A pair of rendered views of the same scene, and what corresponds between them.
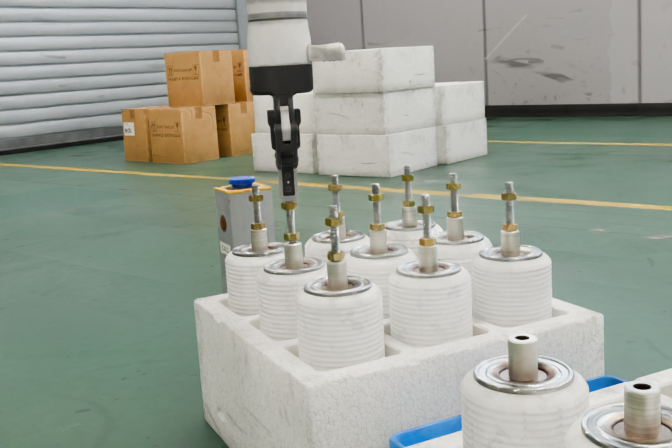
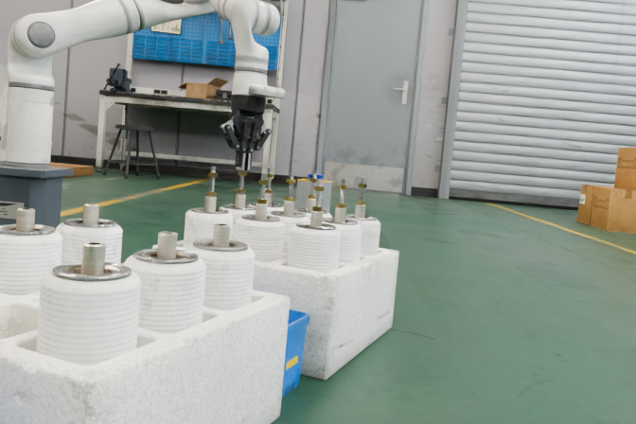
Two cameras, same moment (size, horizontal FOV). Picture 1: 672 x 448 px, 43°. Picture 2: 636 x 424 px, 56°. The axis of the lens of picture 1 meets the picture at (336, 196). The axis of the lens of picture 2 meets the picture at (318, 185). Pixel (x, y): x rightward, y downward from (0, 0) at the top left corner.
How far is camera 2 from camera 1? 109 cm
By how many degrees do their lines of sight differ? 50
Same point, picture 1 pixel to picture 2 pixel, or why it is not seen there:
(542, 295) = (308, 253)
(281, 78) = (234, 101)
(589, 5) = not seen: outside the picture
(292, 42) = (240, 82)
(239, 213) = (301, 192)
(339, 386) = not seen: hidden behind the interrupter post
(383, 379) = not seen: hidden behind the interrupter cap
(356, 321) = (193, 225)
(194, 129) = (621, 206)
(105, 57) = (614, 150)
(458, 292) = (252, 231)
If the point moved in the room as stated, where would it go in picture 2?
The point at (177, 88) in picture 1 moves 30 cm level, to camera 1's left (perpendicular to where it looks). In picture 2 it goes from (621, 174) to (581, 170)
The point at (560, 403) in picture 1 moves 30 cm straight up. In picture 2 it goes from (64, 230) to (77, 23)
